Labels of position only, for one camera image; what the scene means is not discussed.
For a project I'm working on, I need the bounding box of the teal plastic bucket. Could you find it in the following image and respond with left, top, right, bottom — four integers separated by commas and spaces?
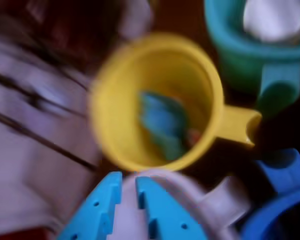
203, 0, 300, 114

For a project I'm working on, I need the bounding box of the white plastic bucket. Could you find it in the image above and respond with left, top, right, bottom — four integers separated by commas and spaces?
114, 169, 254, 240

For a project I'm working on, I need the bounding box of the yellow plastic bucket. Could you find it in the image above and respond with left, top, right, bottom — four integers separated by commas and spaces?
88, 33, 264, 174

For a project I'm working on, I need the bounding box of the blue plastic bucket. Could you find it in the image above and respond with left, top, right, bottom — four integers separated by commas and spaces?
239, 147, 300, 240

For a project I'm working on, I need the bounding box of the blue crumpled glove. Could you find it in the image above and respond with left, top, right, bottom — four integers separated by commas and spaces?
138, 90, 191, 161

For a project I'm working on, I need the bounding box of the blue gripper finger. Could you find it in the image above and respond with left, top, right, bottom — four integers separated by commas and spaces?
135, 176, 212, 240
56, 171, 123, 240

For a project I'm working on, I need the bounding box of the white paper cup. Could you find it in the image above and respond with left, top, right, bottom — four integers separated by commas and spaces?
242, 0, 300, 44

